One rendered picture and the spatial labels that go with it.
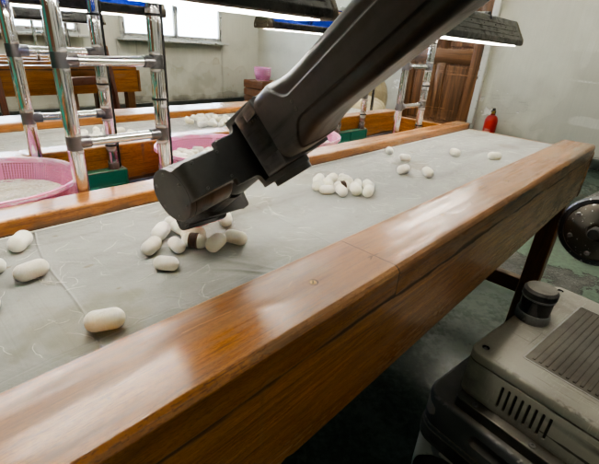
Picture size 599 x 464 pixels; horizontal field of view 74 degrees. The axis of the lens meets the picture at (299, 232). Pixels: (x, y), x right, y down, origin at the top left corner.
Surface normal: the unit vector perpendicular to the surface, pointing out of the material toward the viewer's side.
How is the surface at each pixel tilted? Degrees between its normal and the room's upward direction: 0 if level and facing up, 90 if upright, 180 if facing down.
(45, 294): 0
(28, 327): 0
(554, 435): 90
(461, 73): 90
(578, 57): 90
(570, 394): 0
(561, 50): 90
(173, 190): 99
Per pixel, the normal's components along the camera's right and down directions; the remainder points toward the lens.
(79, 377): 0.06, -0.90
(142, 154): 0.72, 0.33
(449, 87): -0.66, 0.28
